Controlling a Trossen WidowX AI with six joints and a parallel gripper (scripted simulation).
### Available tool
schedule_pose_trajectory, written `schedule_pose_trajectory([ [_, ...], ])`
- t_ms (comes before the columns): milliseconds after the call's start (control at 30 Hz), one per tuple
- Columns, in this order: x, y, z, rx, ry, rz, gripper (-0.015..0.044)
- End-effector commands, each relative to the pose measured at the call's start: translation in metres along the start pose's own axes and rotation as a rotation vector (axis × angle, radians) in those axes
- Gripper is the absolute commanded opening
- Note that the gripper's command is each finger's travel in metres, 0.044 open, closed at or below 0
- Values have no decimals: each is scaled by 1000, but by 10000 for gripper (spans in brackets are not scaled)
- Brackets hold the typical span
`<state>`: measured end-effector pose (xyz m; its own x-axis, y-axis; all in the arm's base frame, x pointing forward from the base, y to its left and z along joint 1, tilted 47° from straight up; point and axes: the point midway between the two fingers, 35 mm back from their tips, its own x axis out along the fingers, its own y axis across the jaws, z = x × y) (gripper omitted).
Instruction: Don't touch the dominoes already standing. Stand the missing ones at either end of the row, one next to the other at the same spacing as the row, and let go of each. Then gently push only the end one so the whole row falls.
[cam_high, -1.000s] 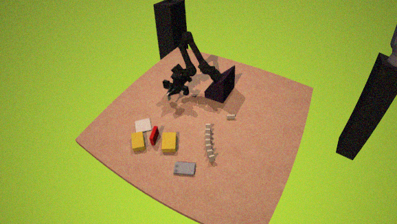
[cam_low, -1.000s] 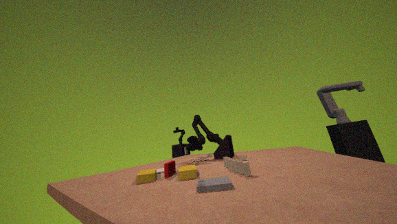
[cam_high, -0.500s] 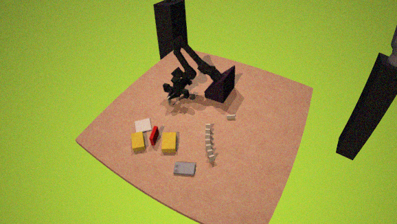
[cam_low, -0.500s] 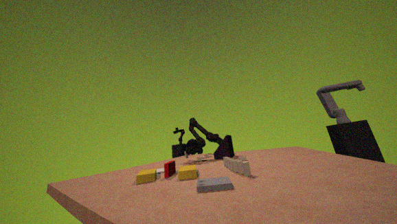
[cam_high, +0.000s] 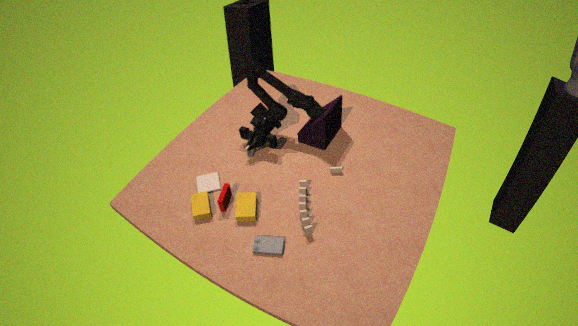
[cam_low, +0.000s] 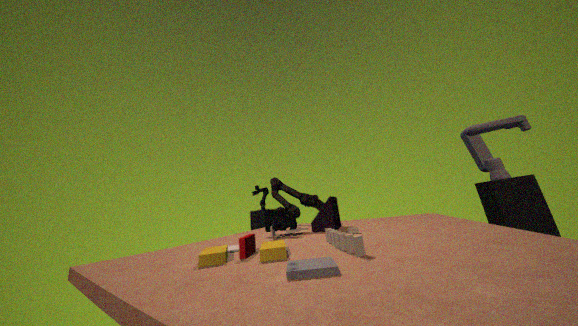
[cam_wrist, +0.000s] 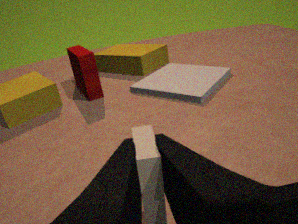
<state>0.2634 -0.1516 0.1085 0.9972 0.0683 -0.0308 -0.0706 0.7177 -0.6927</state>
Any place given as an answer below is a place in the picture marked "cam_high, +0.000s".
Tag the red rectangular block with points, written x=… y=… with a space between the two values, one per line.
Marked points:
x=224 y=197

